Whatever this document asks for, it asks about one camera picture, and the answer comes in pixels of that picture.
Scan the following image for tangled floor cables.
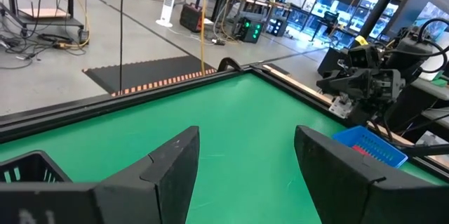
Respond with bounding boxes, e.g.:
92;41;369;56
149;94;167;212
0;32;91;71

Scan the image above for black hanging cable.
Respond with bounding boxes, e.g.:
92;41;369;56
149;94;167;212
119;0;125;95

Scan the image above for red rectangular block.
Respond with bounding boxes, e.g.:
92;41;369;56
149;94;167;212
351;144;370;157

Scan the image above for black computer case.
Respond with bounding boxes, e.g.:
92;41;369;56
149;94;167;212
266;16;290;38

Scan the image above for blue slotted plastic basket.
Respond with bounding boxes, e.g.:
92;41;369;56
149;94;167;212
332;125;410;169

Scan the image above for black slotted plastic basket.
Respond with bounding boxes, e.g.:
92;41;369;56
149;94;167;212
0;150;73;184

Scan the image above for black metal cart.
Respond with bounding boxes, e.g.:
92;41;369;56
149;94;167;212
0;0;86;39

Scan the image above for yellow tag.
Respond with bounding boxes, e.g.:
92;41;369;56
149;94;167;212
354;34;370;47

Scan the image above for black curved clamp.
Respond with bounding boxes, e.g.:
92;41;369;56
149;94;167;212
216;56;244;74

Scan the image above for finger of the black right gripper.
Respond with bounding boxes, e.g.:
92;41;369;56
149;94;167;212
327;69;352;81
316;79;347;92

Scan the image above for black slanted pole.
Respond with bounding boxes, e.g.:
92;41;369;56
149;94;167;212
357;0;413;41

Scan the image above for white metal bracket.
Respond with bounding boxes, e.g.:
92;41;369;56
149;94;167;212
328;95;353;120

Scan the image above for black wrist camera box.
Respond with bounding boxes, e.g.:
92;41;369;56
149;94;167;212
347;43;385;70

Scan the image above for black orange-edged floor mat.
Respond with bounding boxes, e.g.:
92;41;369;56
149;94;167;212
81;55;218;98

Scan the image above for yellow hanging cable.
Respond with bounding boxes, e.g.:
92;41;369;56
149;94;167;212
199;0;210;77

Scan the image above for rack of display screens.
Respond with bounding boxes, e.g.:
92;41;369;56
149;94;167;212
280;0;401;50

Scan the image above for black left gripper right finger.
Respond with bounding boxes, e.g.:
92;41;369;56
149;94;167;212
293;124;426;224

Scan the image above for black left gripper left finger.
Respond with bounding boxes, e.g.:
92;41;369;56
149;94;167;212
93;125;201;224

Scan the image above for red and black box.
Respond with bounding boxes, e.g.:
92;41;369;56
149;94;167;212
179;2;206;34

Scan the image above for wooden edge strip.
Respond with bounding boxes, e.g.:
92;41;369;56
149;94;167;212
262;63;449;169

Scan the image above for computer case green lights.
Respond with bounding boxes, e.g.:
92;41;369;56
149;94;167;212
235;16;264;44

